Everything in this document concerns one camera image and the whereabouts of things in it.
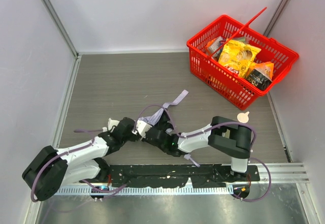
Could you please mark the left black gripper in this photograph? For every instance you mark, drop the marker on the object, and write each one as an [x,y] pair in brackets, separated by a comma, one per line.
[129,126]

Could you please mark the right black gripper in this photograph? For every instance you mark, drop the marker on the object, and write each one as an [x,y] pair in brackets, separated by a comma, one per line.
[164,120]

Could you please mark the lavender folding umbrella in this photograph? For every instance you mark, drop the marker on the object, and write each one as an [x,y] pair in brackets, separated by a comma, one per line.
[153,119]

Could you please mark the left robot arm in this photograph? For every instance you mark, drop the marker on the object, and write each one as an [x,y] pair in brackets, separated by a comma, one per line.
[53,168]

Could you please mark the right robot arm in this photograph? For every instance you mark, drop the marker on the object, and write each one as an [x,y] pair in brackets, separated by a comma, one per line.
[232,138]

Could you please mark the pale yellow bottle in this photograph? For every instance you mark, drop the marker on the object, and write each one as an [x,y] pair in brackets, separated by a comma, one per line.
[243,117]

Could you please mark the red plastic shopping basket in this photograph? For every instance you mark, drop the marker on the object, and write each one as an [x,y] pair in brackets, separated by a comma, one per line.
[237,90]

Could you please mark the orange snack packet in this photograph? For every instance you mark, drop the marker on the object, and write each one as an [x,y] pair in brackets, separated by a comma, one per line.
[212,46]

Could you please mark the yellow chips bag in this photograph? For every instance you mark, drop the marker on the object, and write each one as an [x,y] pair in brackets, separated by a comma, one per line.
[237,57]

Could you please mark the black and orange snack bag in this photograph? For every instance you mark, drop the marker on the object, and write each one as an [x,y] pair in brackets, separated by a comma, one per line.
[260,74]

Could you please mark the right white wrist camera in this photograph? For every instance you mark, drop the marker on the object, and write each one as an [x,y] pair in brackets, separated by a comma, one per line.
[141,128]

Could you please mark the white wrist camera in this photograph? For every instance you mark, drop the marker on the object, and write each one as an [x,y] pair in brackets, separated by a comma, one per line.
[111,125]
[141,128]

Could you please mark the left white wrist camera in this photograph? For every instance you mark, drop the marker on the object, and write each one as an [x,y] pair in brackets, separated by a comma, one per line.
[111,125]

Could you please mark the slotted cable duct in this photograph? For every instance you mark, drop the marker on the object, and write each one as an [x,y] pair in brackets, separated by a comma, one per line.
[82,189]

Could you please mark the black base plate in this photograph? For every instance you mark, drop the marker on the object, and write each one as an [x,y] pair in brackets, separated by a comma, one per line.
[173,176]

